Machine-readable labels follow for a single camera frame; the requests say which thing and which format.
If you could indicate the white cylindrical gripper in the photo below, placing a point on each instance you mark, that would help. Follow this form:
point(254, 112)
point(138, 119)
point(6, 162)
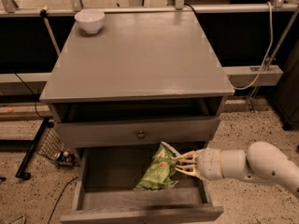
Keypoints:
point(209, 164)

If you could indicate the green jalapeno chip bag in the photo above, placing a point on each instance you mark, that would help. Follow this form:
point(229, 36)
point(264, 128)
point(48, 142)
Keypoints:
point(161, 168)

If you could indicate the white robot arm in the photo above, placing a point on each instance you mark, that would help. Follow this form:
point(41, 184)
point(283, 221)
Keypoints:
point(262, 163)

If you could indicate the closed grey top drawer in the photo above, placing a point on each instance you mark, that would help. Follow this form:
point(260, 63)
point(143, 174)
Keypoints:
point(124, 133)

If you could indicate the round brass drawer knob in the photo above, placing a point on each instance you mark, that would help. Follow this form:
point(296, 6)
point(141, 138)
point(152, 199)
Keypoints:
point(141, 135)

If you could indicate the open grey middle drawer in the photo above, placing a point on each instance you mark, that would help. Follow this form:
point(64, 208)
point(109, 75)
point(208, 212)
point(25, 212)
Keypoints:
point(105, 192)

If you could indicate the grey wooden drawer cabinet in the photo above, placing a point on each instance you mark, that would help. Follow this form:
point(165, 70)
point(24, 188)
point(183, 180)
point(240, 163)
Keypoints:
point(139, 66)

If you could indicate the black metal floor bar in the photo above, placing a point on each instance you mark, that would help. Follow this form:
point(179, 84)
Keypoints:
point(22, 173)

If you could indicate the white ceramic bowl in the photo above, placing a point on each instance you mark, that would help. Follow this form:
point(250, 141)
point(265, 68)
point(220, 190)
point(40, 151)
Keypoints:
point(90, 20)

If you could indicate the grey metal rail frame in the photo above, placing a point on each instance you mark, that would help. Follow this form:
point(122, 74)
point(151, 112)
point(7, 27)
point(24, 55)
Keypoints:
point(137, 8)

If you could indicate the wire mesh basket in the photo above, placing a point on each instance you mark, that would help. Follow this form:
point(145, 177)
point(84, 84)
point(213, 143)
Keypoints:
point(50, 144)

